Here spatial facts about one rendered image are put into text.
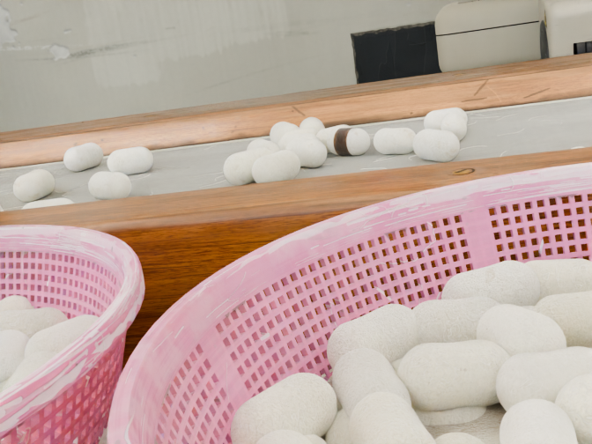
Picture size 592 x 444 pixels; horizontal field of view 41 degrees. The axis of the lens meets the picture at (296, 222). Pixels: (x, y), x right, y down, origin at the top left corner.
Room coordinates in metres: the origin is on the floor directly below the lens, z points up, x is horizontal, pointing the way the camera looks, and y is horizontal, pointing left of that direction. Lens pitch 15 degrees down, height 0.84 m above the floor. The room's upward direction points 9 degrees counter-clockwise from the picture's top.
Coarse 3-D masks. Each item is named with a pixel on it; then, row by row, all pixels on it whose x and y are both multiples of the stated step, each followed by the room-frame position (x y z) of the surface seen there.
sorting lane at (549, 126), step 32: (416, 128) 0.62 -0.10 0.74; (480, 128) 0.57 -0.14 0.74; (512, 128) 0.55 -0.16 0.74; (544, 128) 0.53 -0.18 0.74; (576, 128) 0.52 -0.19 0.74; (160, 160) 0.66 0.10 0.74; (192, 160) 0.63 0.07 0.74; (224, 160) 0.61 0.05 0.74; (352, 160) 0.53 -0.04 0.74; (384, 160) 0.51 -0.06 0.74; (416, 160) 0.49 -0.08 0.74; (0, 192) 0.63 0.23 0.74; (64, 192) 0.58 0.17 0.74; (160, 192) 0.52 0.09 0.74
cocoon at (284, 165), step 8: (280, 152) 0.49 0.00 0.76; (288, 152) 0.49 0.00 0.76; (256, 160) 0.48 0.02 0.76; (264, 160) 0.48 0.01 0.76; (272, 160) 0.48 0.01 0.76; (280, 160) 0.48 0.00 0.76; (288, 160) 0.49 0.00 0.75; (296, 160) 0.49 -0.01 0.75; (256, 168) 0.48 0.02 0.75; (264, 168) 0.48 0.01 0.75; (272, 168) 0.48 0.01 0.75; (280, 168) 0.48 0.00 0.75; (288, 168) 0.48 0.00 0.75; (296, 168) 0.49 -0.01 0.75; (256, 176) 0.48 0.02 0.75; (264, 176) 0.48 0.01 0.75; (272, 176) 0.48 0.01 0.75; (280, 176) 0.48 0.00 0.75; (288, 176) 0.49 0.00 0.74
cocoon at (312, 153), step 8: (288, 144) 0.53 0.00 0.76; (296, 144) 0.53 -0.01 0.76; (304, 144) 0.52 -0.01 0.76; (312, 144) 0.51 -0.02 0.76; (320, 144) 0.52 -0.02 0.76; (296, 152) 0.52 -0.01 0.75; (304, 152) 0.51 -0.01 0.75; (312, 152) 0.51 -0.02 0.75; (320, 152) 0.51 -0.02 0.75; (304, 160) 0.51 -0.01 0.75; (312, 160) 0.51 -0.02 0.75; (320, 160) 0.51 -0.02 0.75
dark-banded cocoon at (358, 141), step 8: (352, 136) 0.54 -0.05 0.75; (360, 136) 0.54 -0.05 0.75; (368, 136) 0.54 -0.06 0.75; (328, 144) 0.55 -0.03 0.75; (352, 144) 0.53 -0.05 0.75; (360, 144) 0.53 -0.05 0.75; (368, 144) 0.54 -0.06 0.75; (336, 152) 0.55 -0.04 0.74; (352, 152) 0.54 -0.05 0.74; (360, 152) 0.54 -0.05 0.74
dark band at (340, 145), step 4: (344, 128) 0.55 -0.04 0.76; (348, 128) 0.55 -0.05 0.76; (352, 128) 0.55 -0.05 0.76; (336, 132) 0.55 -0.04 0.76; (340, 132) 0.54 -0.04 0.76; (344, 132) 0.54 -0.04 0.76; (348, 132) 0.54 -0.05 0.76; (336, 136) 0.54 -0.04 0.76; (340, 136) 0.54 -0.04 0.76; (344, 136) 0.54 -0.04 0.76; (336, 140) 0.54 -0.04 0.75; (340, 140) 0.54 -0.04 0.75; (344, 140) 0.54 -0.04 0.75; (336, 144) 0.54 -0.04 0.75; (340, 144) 0.54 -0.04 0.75; (344, 144) 0.54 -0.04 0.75; (336, 148) 0.54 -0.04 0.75; (340, 148) 0.54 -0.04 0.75; (344, 148) 0.54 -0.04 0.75; (340, 152) 0.54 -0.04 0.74; (344, 152) 0.54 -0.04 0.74; (348, 152) 0.54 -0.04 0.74
